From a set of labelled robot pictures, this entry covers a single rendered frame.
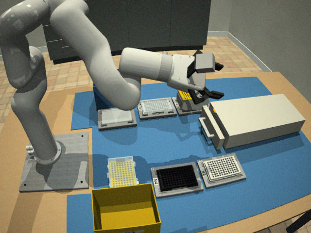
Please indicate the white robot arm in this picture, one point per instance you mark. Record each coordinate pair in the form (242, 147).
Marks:
(25, 65)

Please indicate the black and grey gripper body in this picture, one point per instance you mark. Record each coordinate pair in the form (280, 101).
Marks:
(178, 76)

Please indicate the blue bench mat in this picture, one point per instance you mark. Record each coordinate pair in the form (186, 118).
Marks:
(278, 170)

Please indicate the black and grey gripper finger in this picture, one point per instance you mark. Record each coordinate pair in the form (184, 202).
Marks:
(206, 94)
(218, 66)

